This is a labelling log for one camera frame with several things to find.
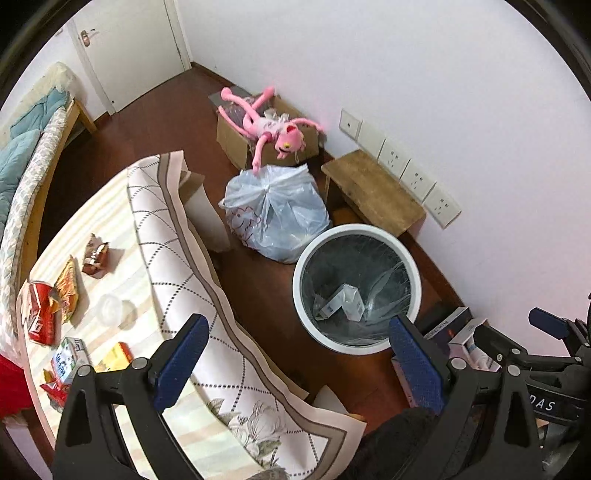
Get white door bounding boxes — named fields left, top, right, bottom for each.
left=68, top=0, right=190, bottom=114

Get translucent tied plastic bag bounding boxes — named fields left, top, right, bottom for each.
left=219, top=164, right=331, bottom=264

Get red cloth on bed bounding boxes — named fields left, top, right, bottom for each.
left=0, top=355, right=33, bottom=419

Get red wrapper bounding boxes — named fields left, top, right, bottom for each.
left=40, top=369, right=69, bottom=412

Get boxes by wall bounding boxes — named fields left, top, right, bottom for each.
left=390, top=307, right=500, bottom=414

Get blue white milk carton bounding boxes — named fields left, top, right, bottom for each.
left=51, top=337, right=90, bottom=386

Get brown snack wrapper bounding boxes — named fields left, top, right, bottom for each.
left=81, top=234, right=109, bottom=278

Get white round trash bin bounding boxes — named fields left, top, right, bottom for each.
left=293, top=224, right=422, bottom=356

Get small wooden stool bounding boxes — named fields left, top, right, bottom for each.
left=322, top=150, right=426, bottom=237

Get brown cardboard box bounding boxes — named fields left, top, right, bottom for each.
left=209, top=92, right=322, bottom=170

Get white carton in bin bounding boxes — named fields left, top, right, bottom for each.
left=315, top=284, right=365, bottom=322

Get teal blanket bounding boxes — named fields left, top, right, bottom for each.
left=1, top=87, right=69, bottom=233

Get crushed red soda can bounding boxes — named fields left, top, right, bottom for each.
left=27, top=282, right=60, bottom=346

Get white wall socket row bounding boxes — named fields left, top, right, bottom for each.
left=339, top=109, right=462, bottom=229

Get patterned table cloth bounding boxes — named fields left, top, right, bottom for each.
left=31, top=152, right=366, bottom=479

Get orange yellow snack bag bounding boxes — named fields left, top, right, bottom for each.
left=54, top=256, right=79, bottom=324

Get bed with patterned mattress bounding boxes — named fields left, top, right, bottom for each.
left=1, top=62, right=96, bottom=364

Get pink panther plush toy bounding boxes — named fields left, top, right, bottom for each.
left=217, top=86, right=325, bottom=174

